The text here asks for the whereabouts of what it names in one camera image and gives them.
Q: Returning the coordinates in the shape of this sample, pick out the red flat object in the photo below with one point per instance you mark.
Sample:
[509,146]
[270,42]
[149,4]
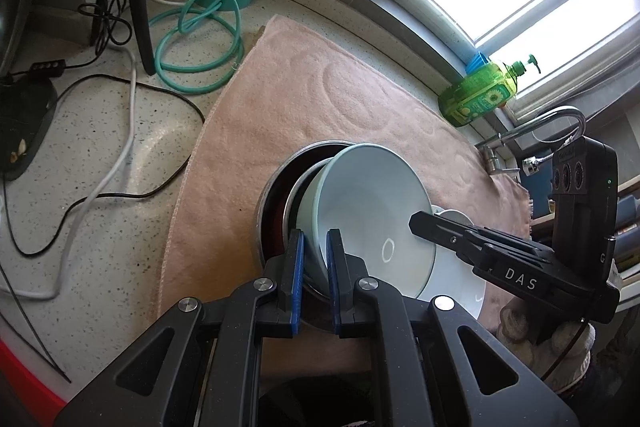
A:
[25,387]

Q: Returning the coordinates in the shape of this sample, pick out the pink towel mat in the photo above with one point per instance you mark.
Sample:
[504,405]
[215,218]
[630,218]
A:
[310,97]

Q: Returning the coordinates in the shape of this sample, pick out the chrome kitchen faucet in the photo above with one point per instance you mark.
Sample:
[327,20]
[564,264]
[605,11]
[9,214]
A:
[545,119]

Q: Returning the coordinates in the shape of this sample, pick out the green dish soap bottle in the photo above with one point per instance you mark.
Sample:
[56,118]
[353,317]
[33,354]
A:
[475,99]

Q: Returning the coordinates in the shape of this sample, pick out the blue ribbed cup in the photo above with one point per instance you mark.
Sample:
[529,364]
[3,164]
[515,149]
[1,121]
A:
[476,63]

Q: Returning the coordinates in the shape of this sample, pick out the light blue ceramic bowl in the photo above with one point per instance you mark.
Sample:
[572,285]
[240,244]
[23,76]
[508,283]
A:
[370,207]

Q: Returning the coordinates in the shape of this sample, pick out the plain white plate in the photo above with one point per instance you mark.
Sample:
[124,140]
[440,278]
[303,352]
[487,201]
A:
[452,287]

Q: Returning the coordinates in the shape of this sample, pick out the large stainless steel bowl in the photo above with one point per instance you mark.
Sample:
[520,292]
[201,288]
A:
[260,217]

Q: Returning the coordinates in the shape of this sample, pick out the red steel-lined bowl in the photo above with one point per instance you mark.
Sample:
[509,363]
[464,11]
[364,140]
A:
[277,197]

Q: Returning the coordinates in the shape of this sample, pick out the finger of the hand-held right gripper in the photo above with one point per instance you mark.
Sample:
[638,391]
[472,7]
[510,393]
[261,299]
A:
[445,234]

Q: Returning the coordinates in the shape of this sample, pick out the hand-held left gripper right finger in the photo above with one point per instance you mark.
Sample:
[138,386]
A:
[334,277]

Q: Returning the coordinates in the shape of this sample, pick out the metal pull-out sprayer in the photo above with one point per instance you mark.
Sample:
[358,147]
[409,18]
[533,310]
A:
[537,163]

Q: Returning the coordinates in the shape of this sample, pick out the person's right hand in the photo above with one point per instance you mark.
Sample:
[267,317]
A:
[520,332]

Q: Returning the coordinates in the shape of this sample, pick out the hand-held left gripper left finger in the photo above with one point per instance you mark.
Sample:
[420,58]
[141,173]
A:
[298,277]

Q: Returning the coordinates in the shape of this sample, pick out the dark round dish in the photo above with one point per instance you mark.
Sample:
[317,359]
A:
[25,127]

